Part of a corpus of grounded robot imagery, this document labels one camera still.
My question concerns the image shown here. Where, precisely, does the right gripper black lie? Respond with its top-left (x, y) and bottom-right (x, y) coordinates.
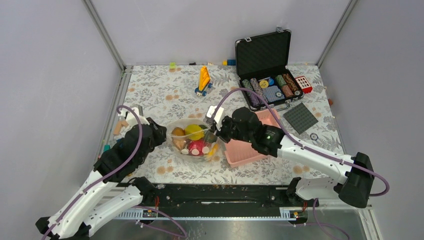
top-left (210, 115), bottom-right (254, 144)

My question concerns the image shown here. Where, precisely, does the brown potato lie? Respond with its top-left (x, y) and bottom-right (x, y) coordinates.
top-left (171, 127), bottom-right (186, 137)

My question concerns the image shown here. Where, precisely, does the clear zip top bag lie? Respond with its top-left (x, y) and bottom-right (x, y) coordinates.
top-left (166, 118), bottom-right (223, 162)

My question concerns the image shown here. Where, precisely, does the green avocado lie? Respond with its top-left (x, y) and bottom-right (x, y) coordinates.
top-left (203, 131), bottom-right (218, 144)

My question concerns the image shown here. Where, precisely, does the yellow lemon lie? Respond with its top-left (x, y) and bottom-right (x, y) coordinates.
top-left (184, 124), bottom-right (205, 141)

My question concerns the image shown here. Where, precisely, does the red apple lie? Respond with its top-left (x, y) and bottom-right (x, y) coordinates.
top-left (187, 139), bottom-right (210, 156)

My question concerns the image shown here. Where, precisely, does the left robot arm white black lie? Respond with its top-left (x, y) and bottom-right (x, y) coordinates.
top-left (35, 105), bottom-right (167, 240)

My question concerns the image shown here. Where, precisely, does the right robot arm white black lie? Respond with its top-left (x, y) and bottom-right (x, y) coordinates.
top-left (208, 107), bottom-right (375, 209)

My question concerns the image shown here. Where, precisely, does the pink plastic basket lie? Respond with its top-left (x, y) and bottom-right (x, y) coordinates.
top-left (224, 109), bottom-right (281, 168)

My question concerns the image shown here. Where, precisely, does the tan wooden block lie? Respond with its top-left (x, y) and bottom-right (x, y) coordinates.
top-left (112, 120), bottom-right (129, 136)

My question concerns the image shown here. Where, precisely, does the teal small brick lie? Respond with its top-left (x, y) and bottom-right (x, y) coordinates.
top-left (102, 144), bottom-right (111, 153)

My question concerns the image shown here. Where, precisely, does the grey building baseplate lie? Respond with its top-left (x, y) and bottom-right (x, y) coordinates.
top-left (283, 103), bottom-right (318, 135)

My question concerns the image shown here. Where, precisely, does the blue yellow brick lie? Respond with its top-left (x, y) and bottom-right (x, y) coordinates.
top-left (222, 59), bottom-right (237, 66)

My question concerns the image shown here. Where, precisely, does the black poker chip case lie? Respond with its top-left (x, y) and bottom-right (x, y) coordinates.
top-left (234, 27), bottom-right (305, 107)

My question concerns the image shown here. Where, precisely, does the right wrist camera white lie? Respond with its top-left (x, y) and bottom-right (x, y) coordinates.
top-left (205, 105), bottom-right (225, 130)

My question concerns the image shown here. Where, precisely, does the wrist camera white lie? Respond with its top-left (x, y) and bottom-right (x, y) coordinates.
top-left (118, 104), bottom-right (150, 128)
top-left (205, 105), bottom-right (225, 130)

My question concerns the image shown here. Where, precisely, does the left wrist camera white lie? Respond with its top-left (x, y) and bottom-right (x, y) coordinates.
top-left (118, 104), bottom-right (150, 128)

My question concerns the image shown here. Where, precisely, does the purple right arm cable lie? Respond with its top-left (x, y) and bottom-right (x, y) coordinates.
top-left (210, 87), bottom-right (390, 198)

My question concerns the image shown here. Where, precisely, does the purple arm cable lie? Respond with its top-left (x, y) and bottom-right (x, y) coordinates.
top-left (210, 87), bottom-right (390, 198)
top-left (40, 105), bottom-right (144, 240)

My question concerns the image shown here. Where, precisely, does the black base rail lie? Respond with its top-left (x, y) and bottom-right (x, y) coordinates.
top-left (132, 177), bottom-right (321, 220)

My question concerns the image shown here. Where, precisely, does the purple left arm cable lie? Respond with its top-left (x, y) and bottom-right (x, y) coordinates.
top-left (40, 105), bottom-right (144, 240)

